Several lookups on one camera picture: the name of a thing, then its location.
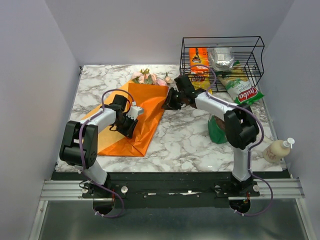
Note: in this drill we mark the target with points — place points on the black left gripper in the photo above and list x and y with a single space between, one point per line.
129 131

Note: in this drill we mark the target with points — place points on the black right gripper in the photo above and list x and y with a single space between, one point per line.
168 104

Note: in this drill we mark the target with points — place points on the orange wrapping paper sheet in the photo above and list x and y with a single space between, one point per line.
134 139

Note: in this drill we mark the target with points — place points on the pink fake flower bunch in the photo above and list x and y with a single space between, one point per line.
167 80

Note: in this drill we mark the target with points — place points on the green brown snack bag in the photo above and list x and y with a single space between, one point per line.
216 130

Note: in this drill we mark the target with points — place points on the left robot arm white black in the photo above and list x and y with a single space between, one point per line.
79 145

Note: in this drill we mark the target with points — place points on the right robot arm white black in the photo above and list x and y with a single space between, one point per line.
241 126

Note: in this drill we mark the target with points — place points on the yellow lays chip bag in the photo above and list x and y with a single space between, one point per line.
200 81

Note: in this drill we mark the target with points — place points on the orange razor package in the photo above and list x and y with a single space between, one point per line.
199 61

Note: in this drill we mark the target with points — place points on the silver foil packet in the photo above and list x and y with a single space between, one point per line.
221 58

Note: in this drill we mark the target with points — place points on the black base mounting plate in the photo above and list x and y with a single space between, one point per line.
168 190

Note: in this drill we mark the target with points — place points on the green white cassava chip bag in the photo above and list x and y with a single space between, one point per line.
238 85

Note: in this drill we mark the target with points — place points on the cream lotion pump bottle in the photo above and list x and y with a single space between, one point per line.
278 150

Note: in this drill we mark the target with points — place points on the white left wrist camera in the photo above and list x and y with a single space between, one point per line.
134 112

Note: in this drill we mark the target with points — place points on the black wire basket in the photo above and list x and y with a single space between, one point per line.
248 50

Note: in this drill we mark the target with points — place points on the aluminium frame rail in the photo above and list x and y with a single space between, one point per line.
69 190

